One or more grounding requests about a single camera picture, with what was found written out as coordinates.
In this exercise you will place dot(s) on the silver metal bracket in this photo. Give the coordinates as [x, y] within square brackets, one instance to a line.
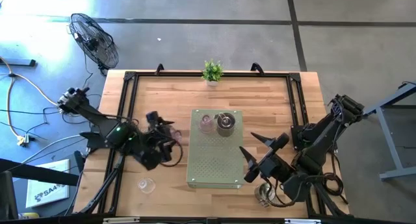
[120, 220]
[302, 221]

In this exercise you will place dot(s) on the grey metal table frame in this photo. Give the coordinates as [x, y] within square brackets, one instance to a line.
[392, 146]

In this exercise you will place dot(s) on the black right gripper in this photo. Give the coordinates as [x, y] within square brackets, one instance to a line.
[271, 167]

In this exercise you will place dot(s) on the silver tin scented candle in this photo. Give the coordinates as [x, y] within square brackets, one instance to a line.
[226, 123]

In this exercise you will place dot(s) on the tin candle with brown tag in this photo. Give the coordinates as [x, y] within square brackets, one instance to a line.
[261, 191]

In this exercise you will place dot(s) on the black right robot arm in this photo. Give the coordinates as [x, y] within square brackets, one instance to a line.
[325, 136]

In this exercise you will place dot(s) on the black aluminium table frame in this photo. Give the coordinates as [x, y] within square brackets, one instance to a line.
[240, 74]

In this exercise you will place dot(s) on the black floor bar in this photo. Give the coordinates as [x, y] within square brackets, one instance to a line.
[19, 62]

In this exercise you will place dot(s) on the small yellow object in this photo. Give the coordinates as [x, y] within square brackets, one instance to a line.
[30, 215]

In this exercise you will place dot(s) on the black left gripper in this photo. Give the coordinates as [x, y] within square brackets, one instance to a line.
[159, 136]

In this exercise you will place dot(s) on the green perforated metal shelf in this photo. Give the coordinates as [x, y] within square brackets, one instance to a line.
[216, 159]

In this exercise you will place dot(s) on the black floor fan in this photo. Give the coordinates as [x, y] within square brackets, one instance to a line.
[94, 42]

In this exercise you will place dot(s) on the small potted green plant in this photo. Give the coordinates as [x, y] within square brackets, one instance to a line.
[212, 71]

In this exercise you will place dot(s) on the black curved bracket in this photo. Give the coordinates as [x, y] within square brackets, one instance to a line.
[158, 67]
[257, 67]

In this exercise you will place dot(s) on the white printed box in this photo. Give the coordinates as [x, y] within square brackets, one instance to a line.
[45, 185]

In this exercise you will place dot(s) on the clear glass candle holder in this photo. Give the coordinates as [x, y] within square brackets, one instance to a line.
[146, 185]

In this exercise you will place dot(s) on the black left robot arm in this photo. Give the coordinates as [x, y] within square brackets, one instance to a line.
[94, 117]

